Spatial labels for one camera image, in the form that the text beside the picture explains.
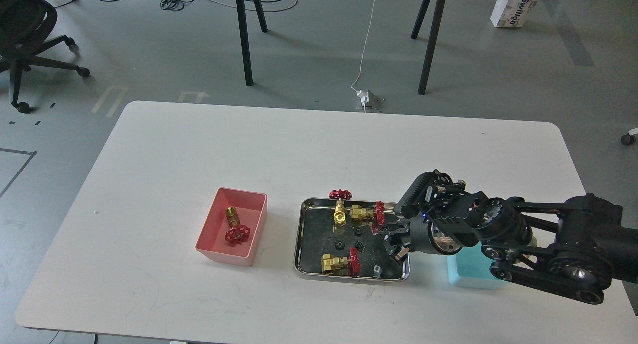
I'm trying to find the black table leg right front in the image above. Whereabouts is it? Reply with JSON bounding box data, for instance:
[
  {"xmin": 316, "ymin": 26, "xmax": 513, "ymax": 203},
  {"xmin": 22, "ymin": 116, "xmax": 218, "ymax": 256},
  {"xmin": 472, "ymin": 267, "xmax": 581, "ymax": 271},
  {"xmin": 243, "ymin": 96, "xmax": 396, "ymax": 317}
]
[{"xmin": 418, "ymin": 0, "xmax": 446, "ymax": 95}]

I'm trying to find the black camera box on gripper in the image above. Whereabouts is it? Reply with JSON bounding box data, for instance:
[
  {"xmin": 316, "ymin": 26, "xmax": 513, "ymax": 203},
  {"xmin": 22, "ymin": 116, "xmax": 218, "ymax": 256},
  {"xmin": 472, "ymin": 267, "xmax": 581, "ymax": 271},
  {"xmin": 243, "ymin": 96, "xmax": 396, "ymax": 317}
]
[{"xmin": 394, "ymin": 169, "xmax": 453, "ymax": 218}]

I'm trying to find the brass valve red handwheel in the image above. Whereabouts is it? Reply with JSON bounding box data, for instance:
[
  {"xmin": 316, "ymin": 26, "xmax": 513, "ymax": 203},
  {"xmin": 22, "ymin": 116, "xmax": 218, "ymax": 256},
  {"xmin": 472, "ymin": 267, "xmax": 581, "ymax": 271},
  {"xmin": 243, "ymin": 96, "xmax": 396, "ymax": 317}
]
[
  {"xmin": 225, "ymin": 207, "xmax": 251, "ymax": 245},
  {"xmin": 329, "ymin": 189, "xmax": 352, "ymax": 228}
]

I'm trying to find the pink plastic box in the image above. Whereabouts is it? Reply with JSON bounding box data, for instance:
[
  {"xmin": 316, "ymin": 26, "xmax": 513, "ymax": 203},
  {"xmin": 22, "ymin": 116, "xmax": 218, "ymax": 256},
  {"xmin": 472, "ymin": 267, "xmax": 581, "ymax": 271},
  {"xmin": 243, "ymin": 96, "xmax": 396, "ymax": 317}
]
[{"xmin": 195, "ymin": 187, "xmax": 267, "ymax": 267}]

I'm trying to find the black office chair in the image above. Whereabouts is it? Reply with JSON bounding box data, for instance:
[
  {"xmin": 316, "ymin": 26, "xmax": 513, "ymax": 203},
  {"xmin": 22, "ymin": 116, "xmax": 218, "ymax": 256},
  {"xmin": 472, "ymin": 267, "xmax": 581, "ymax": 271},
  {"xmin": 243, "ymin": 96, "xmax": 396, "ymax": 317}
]
[{"xmin": 0, "ymin": 0, "xmax": 90, "ymax": 114}]

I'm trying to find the small black gear centre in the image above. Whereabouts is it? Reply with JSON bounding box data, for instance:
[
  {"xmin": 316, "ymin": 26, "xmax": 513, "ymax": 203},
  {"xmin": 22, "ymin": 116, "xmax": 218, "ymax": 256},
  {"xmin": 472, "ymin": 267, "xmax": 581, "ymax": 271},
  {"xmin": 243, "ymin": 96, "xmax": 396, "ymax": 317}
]
[{"xmin": 354, "ymin": 240, "xmax": 365, "ymax": 253}]

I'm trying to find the floor power socket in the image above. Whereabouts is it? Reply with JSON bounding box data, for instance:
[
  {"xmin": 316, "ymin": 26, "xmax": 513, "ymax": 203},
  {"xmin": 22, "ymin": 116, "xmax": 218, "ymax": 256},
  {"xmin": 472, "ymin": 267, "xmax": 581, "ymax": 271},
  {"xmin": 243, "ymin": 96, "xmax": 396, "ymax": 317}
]
[{"xmin": 356, "ymin": 90, "xmax": 383, "ymax": 113}]

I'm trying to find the brass valve bottom of tray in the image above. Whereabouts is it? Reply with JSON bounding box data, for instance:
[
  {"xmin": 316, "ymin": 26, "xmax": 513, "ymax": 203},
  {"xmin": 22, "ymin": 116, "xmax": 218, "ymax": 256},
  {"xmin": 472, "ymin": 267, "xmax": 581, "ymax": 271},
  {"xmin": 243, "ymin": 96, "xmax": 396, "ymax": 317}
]
[{"xmin": 321, "ymin": 247, "xmax": 361, "ymax": 278}]

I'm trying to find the black table leg left front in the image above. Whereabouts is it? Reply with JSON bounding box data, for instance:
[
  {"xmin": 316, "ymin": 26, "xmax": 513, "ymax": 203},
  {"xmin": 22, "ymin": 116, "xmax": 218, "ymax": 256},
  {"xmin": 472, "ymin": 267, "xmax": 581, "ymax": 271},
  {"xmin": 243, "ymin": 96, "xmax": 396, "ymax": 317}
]
[{"xmin": 235, "ymin": 0, "xmax": 253, "ymax": 86}]

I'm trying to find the stainless steel tray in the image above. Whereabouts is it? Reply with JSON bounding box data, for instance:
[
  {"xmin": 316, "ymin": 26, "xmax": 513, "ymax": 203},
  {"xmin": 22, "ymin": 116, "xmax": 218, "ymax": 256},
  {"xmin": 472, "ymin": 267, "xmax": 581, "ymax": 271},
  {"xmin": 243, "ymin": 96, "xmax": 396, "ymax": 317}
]
[{"xmin": 294, "ymin": 198, "xmax": 410, "ymax": 283}]

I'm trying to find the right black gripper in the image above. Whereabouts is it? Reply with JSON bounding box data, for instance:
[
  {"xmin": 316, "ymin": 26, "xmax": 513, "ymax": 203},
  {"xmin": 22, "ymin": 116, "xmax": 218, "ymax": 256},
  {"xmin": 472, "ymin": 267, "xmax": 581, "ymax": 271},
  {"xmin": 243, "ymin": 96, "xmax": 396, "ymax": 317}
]
[{"xmin": 378, "ymin": 181, "xmax": 489, "ymax": 263}]

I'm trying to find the black table leg right rear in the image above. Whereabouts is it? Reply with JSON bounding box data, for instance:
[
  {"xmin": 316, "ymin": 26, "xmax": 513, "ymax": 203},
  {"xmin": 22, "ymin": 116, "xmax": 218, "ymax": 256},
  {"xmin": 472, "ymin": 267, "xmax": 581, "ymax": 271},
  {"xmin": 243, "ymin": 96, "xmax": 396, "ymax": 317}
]
[{"xmin": 411, "ymin": 0, "xmax": 431, "ymax": 39}]

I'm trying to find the light blue plastic box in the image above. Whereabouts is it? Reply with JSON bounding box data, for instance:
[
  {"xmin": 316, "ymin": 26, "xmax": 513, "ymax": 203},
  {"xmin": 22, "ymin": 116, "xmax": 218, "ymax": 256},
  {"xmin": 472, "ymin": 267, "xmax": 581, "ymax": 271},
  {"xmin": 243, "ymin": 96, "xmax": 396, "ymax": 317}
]
[{"xmin": 446, "ymin": 242, "xmax": 509, "ymax": 290}]

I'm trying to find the white paper towel package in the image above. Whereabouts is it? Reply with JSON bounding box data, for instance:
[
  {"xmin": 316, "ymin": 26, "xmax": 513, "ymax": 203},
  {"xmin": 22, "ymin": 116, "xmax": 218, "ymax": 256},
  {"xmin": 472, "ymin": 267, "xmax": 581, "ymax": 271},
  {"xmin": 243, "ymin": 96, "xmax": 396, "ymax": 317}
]
[{"xmin": 490, "ymin": 0, "xmax": 540, "ymax": 28}]

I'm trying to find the white power cable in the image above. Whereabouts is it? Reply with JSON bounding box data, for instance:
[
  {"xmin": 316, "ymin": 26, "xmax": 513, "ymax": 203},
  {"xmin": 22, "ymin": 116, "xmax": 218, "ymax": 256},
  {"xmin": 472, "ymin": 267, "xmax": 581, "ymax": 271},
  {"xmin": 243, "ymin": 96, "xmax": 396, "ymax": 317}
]
[{"xmin": 350, "ymin": 0, "xmax": 379, "ymax": 93}]

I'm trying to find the office chair caster right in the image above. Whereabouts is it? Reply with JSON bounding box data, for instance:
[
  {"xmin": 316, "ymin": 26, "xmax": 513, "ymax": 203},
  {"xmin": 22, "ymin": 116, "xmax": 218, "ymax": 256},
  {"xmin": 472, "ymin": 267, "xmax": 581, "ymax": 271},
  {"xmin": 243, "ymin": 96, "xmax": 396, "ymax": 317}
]
[{"xmin": 620, "ymin": 127, "xmax": 638, "ymax": 146}]

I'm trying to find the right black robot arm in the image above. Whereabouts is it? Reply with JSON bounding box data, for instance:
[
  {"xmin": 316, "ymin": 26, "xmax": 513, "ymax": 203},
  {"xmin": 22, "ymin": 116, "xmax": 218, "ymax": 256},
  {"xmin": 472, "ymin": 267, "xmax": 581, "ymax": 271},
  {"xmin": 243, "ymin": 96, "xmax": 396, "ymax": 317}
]
[{"xmin": 377, "ymin": 171, "xmax": 638, "ymax": 305}]

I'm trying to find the black table leg left rear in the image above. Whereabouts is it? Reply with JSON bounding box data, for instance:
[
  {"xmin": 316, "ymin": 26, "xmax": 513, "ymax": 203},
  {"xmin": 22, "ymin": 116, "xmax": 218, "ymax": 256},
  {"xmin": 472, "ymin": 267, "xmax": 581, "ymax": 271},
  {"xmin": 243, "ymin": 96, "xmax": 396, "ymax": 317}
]
[{"xmin": 252, "ymin": 0, "xmax": 269, "ymax": 33}]

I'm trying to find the brass valve upright red handwheel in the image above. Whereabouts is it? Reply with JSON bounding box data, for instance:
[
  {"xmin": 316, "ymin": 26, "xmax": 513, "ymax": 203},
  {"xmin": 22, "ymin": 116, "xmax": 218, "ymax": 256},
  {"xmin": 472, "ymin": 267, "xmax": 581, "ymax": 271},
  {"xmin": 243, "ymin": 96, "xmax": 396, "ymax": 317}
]
[{"xmin": 329, "ymin": 189, "xmax": 352, "ymax": 228}]

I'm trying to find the brass valve top right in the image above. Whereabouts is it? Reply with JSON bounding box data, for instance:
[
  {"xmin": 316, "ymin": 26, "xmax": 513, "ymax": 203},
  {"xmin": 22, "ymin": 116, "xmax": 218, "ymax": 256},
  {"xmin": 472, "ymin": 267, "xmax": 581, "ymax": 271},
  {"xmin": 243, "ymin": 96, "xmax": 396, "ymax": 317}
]
[{"xmin": 349, "ymin": 201, "xmax": 386, "ymax": 235}]

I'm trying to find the black table leg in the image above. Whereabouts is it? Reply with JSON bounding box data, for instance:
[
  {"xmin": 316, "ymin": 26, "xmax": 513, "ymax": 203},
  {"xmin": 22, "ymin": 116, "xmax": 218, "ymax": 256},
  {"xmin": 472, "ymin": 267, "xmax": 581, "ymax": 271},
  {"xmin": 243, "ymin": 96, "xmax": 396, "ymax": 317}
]
[
  {"xmin": 411, "ymin": 0, "xmax": 431, "ymax": 39},
  {"xmin": 252, "ymin": 0, "xmax": 269, "ymax": 33},
  {"xmin": 418, "ymin": 0, "xmax": 446, "ymax": 95},
  {"xmin": 235, "ymin": 0, "xmax": 253, "ymax": 86}
]

